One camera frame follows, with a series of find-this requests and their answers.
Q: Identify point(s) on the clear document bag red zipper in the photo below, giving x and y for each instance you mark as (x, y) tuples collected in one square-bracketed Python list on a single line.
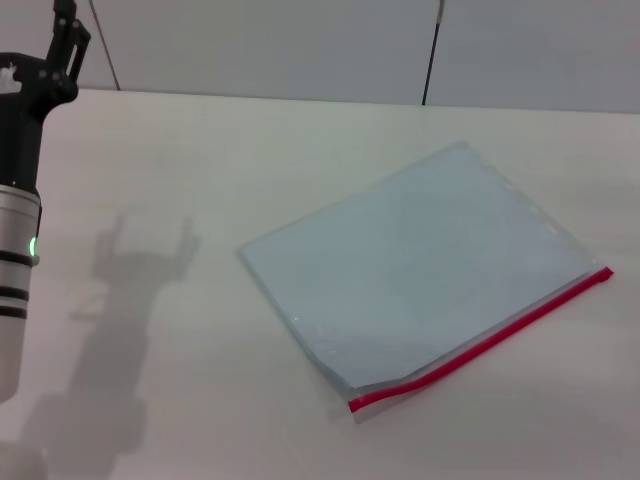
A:
[(410, 280)]

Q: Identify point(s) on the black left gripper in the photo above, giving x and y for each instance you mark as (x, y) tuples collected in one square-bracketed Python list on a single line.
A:
[(20, 135)]

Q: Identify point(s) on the red zipper slider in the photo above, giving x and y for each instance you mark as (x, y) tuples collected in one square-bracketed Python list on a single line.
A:
[(605, 275)]

